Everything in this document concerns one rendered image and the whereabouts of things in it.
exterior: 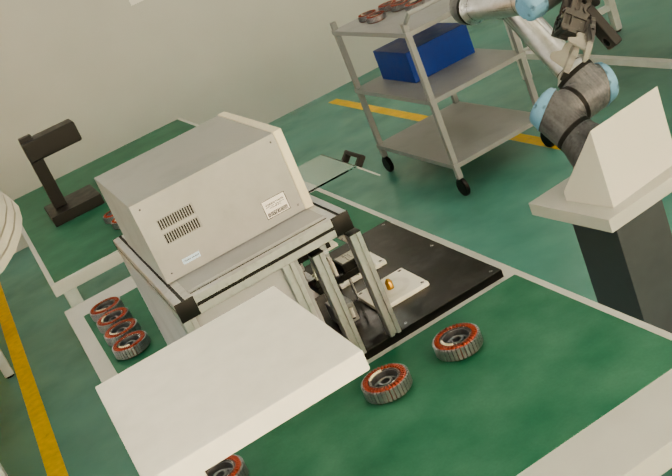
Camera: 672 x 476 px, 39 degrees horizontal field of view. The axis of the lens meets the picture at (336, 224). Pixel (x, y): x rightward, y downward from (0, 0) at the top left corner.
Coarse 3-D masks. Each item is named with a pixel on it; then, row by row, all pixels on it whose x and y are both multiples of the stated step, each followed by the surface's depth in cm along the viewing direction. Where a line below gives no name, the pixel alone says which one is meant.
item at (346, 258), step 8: (344, 256) 243; (352, 256) 241; (336, 264) 242; (344, 264) 239; (352, 264) 240; (344, 272) 239; (352, 272) 240; (312, 280) 243; (336, 280) 238; (344, 280) 239; (312, 288) 241; (320, 288) 237
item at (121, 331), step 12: (108, 300) 321; (120, 300) 318; (96, 312) 314; (108, 312) 310; (120, 312) 309; (96, 324) 306; (108, 324) 302; (120, 324) 298; (132, 324) 294; (108, 336) 292; (120, 336) 290; (132, 336) 287; (144, 336) 282; (120, 348) 280; (132, 348) 279; (144, 348) 281
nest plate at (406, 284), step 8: (400, 272) 255; (408, 272) 254; (384, 280) 255; (392, 280) 253; (400, 280) 251; (408, 280) 249; (416, 280) 248; (424, 280) 246; (384, 288) 250; (400, 288) 247; (408, 288) 245; (416, 288) 244; (360, 296) 252; (368, 296) 250; (392, 296) 245; (400, 296) 243; (408, 296) 243; (368, 304) 247; (392, 304) 242
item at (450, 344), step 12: (456, 324) 218; (468, 324) 217; (444, 336) 217; (456, 336) 216; (468, 336) 212; (480, 336) 213; (444, 348) 212; (456, 348) 210; (468, 348) 210; (444, 360) 212; (456, 360) 211
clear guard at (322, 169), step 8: (312, 160) 277; (320, 160) 274; (328, 160) 271; (336, 160) 268; (304, 168) 273; (312, 168) 270; (320, 168) 267; (328, 168) 264; (336, 168) 262; (344, 168) 259; (352, 168) 257; (360, 168) 258; (304, 176) 266; (312, 176) 263; (320, 176) 261; (328, 176) 258; (336, 176) 256; (312, 184) 257; (320, 184) 255
